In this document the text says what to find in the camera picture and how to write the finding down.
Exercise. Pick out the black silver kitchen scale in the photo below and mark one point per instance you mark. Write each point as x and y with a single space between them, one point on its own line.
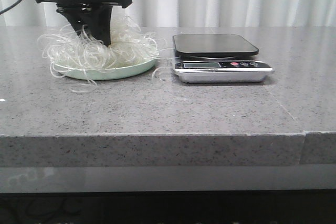
217 58

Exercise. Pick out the pale green plate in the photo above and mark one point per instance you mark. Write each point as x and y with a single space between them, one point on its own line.
107 74

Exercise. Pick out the white vermicelli noodle bundle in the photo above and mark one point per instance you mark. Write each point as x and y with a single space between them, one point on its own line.
129 46

